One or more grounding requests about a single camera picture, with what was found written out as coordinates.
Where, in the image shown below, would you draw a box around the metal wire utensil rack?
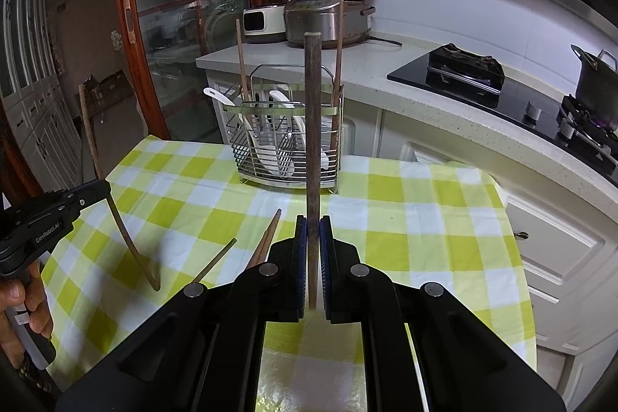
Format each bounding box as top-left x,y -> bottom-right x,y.
224,63 -> 346,195

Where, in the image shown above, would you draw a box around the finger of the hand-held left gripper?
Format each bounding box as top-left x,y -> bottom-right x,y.
60,178 -> 112,216

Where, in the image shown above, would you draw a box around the white ceramic spoon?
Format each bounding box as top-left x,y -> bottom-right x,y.
263,90 -> 339,178
203,86 -> 271,174

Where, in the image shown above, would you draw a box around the grey stockpot with lid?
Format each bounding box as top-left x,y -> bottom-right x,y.
570,44 -> 618,114

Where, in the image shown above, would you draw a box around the person's left hand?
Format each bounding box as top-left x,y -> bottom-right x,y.
0,261 -> 55,374

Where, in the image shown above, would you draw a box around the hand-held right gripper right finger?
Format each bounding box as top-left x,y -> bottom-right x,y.
319,215 -> 567,412

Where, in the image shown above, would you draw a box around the brown wooden chopstick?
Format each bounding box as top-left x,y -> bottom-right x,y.
304,32 -> 323,310
333,1 -> 345,104
192,238 -> 238,285
78,84 -> 161,293
248,219 -> 278,270
244,208 -> 283,272
235,19 -> 252,106

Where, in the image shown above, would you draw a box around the black power cord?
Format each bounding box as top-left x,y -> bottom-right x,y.
366,34 -> 403,48

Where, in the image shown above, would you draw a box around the white stone countertop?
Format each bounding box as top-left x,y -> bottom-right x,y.
195,38 -> 618,239

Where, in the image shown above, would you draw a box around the black burner grate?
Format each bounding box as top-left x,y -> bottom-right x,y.
427,42 -> 506,97
555,96 -> 618,162

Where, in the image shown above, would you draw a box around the tall white panelled cabinet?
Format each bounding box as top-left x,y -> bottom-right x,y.
0,0 -> 83,195

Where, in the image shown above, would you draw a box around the white base cabinets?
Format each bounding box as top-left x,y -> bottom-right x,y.
205,69 -> 614,355

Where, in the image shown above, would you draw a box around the small white appliance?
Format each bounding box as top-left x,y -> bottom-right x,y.
242,4 -> 287,45

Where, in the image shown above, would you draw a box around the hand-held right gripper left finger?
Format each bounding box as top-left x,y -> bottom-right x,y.
54,215 -> 310,412

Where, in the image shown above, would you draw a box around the silver multicooker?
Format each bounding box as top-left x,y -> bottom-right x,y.
282,0 -> 376,48

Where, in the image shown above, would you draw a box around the black glass gas cooktop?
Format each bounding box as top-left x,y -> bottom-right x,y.
386,50 -> 618,186

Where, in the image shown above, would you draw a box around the cardboard boxes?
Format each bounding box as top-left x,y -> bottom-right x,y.
82,74 -> 131,104

